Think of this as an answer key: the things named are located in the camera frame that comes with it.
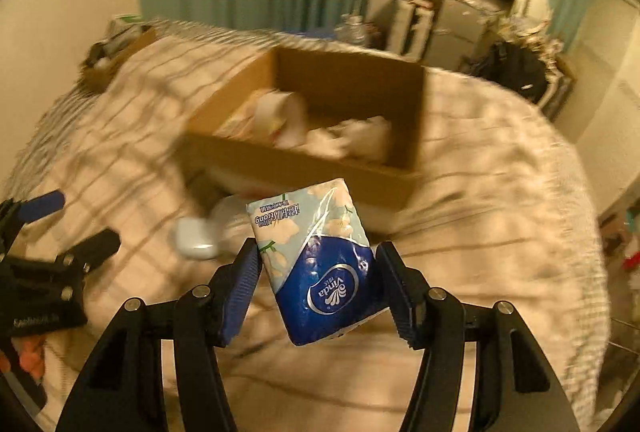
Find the white cabinet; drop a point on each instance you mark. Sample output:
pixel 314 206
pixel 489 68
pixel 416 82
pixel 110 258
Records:
pixel 435 27

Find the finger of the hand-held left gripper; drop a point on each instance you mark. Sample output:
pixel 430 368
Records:
pixel 44 203
pixel 92 248

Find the blue floral tissue pack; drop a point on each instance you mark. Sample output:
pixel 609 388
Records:
pixel 320 272

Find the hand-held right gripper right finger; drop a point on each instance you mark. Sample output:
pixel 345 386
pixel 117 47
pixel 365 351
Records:
pixel 404 307

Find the small cardboard box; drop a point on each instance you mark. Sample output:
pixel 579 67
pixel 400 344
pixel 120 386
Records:
pixel 117 57

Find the clear plastic bottle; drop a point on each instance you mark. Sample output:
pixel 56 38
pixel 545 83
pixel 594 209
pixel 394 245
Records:
pixel 355 29

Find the white earbuds case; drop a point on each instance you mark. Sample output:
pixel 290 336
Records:
pixel 195 238

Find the brown cardboard box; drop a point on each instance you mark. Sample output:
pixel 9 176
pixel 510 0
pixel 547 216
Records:
pixel 325 117

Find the crumpled white tissue paper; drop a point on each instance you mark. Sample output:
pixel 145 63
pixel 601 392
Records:
pixel 352 137

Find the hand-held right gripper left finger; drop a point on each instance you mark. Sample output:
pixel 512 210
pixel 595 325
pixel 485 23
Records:
pixel 239 292

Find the white tape roll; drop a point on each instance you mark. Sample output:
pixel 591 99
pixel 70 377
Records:
pixel 280 114

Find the black bag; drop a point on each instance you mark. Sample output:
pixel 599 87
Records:
pixel 515 67

